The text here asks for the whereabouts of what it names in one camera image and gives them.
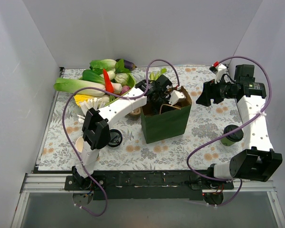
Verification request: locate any brown cardboard cup carrier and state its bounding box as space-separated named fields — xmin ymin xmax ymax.
xmin=129 ymin=108 xmax=141 ymax=116

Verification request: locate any green paper bag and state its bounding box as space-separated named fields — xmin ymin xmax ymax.
xmin=141 ymin=87 xmax=192 ymax=144

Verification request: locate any black coffee cup lid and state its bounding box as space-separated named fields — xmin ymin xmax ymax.
xmin=223 ymin=124 xmax=244 ymax=143

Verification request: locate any stack of green paper cups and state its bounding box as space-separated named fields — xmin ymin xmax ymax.
xmin=75 ymin=136 xmax=84 ymax=153

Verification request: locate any single green paper cup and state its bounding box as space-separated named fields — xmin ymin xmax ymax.
xmin=220 ymin=135 xmax=237 ymax=146

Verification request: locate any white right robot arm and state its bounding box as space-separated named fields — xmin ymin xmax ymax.
xmin=196 ymin=62 xmax=283 ymax=189

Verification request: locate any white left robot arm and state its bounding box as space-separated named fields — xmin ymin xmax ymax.
xmin=72 ymin=75 xmax=172 ymax=190

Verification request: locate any celery stalk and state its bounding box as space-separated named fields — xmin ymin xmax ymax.
xmin=149 ymin=68 xmax=167 ymax=81

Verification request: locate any green vegetable tray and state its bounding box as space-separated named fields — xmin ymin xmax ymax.
xmin=80 ymin=71 xmax=135 ymax=95

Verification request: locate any purple onion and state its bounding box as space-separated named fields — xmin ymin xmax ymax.
xmin=121 ymin=85 xmax=131 ymax=94

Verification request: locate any floral table mat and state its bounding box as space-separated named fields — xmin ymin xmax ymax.
xmin=38 ymin=66 xmax=258 ymax=171

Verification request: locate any pale green cabbage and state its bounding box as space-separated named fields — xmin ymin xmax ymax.
xmin=114 ymin=73 xmax=130 ymax=86

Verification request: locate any purple eggplant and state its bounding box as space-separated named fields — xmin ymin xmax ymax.
xmin=115 ymin=59 xmax=137 ymax=71

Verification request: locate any red carrot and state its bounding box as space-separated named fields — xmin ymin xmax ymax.
xmin=103 ymin=69 xmax=114 ymax=93

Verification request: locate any green bok choy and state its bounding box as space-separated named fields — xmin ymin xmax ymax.
xmin=82 ymin=69 xmax=105 ymax=85

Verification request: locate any yellow corn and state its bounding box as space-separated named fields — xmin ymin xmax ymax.
xmin=74 ymin=94 xmax=94 ymax=107

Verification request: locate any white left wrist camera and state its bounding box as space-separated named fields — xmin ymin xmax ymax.
xmin=168 ymin=90 xmax=186 ymax=105

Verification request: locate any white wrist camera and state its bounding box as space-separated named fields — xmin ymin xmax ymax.
xmin=209 ymin=61 xmax=228 ymax=84
xmin=168 ymin=90 xmax=186 ymax=105

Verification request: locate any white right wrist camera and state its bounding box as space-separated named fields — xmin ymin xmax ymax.
xmin=209 ymin=61 xmax=228 ymax=84

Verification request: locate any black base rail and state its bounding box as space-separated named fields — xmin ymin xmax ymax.
xmin=64 ymin=170 xmax=234 ymax=200

